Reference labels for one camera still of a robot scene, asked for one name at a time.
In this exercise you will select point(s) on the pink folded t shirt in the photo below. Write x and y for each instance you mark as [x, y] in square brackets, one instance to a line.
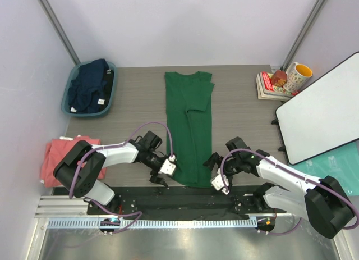
[54, 153]

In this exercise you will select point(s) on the green t shirt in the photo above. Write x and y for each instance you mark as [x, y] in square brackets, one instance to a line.
[189, 119]

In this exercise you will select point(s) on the teal folding board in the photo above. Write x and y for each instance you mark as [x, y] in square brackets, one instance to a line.
[340, 163]

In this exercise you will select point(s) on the black board clamp knob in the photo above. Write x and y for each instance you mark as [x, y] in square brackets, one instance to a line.
[282, 148]

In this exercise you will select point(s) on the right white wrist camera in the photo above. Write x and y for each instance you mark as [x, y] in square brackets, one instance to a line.
[220, 184]

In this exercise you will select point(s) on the teal plastic basket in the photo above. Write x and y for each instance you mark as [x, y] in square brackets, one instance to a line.
[67, 108]

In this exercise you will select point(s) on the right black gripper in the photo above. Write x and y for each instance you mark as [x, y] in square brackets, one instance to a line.
[215, 158]

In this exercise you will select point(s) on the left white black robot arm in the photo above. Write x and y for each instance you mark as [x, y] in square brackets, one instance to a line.
[78, 171]

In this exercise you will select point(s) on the white mug yellow inside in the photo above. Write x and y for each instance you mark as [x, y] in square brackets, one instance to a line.
[297, 75]

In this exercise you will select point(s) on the red small box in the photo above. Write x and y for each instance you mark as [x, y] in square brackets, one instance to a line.
[279, 78]

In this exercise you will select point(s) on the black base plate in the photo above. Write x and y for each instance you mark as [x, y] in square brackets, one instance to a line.
[181, 203]

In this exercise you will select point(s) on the white board black rim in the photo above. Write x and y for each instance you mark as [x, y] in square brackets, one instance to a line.
[323, 116]

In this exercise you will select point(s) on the left aluminium frame post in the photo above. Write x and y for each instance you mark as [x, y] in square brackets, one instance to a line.
[51, 15]

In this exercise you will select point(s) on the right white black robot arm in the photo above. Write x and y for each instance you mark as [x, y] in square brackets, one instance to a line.
[320, 201]

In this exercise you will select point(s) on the aluminium frame post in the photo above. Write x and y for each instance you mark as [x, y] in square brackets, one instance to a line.
[51, 15]
[304, 30]

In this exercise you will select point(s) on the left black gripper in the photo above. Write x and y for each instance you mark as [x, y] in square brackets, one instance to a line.
[154, 176]

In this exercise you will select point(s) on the right aluminium frame post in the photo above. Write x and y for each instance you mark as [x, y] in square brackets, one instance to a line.
[304, 30]

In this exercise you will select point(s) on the stack of books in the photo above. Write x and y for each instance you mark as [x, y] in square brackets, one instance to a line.
[266, 90]

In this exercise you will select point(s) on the slotted cable duct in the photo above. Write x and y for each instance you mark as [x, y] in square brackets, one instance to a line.
[109, 223]

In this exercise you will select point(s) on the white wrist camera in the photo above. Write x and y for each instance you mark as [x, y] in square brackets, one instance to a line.
[169, 166]
[220, 184]

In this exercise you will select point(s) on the aluminium rail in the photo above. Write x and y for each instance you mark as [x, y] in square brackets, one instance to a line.
[60, 206]

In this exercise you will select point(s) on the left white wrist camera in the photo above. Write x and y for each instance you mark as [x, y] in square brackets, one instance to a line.
[169, 166]

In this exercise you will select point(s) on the navy blue t shirt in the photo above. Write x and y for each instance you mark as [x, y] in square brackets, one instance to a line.
[87, 86]

